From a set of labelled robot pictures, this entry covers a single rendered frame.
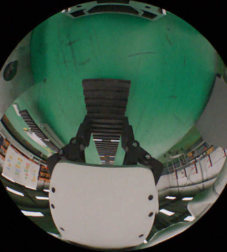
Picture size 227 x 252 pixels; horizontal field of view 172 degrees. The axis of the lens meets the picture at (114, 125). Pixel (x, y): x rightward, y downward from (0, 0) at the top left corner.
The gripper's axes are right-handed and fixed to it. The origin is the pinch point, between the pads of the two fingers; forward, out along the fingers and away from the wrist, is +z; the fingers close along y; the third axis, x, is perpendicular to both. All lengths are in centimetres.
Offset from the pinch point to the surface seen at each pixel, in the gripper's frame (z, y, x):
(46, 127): 2.9, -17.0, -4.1
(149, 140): 3.9, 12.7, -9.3
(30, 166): -33, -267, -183
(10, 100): -2.3, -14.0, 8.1
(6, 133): 0, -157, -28
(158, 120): 3.9, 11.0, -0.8
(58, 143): 2.7, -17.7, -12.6
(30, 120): 0.4, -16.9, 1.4
